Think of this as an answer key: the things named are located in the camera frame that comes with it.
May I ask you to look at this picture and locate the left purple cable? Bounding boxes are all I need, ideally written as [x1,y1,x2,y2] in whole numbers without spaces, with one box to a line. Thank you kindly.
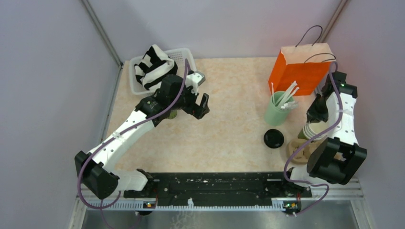
[76,58,191,211]

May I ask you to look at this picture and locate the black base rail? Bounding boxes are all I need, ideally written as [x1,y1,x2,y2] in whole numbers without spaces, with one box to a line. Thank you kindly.
[123,172,312,209]

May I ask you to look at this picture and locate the cardboard cup carrier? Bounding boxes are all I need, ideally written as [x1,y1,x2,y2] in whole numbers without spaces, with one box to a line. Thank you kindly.
[286,138,321,165]

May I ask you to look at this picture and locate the black lid on table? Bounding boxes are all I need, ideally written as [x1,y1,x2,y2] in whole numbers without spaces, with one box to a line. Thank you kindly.
[263,129,285,149]

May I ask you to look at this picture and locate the white wrapped straws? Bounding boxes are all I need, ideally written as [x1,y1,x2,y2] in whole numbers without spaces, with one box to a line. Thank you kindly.
[271,81,299,110]

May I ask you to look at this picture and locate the purple cable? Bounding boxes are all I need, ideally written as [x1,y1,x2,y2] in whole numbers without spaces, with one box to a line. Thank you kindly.
[76,58,191,211]
[283,61,344,216]

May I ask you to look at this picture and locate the green straw holder cup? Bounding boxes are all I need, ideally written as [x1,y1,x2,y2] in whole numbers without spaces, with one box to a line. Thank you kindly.
[264,91,292,126]

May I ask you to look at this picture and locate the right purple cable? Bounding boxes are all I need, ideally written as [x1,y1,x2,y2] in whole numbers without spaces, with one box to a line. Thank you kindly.
[283,61,344,216]

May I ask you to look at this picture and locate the black white striped cloth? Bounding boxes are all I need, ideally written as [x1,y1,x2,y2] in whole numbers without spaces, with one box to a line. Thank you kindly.
[134,44,178,91]

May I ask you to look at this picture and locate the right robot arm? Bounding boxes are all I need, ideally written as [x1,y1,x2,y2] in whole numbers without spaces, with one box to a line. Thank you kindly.
[280,71,367,197]

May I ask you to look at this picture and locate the orange paper bag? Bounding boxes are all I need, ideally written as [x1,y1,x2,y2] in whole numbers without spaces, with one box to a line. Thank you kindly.
[268,25,336,96]

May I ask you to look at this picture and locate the white plastic basket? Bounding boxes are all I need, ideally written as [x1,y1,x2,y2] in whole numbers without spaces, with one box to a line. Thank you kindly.
[128,48,197,96]

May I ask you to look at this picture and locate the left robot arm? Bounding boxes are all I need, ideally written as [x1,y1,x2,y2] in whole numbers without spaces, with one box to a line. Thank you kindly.
[75,71,210,200]

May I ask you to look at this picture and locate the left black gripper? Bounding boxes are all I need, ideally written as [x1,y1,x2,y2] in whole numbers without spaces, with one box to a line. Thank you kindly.
[170,79,209,119]

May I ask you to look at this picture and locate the stack of paper cups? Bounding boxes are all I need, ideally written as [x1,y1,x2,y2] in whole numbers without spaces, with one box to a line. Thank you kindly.
[298,121,329,140]

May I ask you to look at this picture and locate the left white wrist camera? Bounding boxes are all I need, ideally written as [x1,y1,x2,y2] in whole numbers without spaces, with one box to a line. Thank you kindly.
[185,71,206,95]

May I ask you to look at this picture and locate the green paper coffee cup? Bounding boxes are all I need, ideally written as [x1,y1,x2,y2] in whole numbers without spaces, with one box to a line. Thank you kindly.
[168,110,178,120]

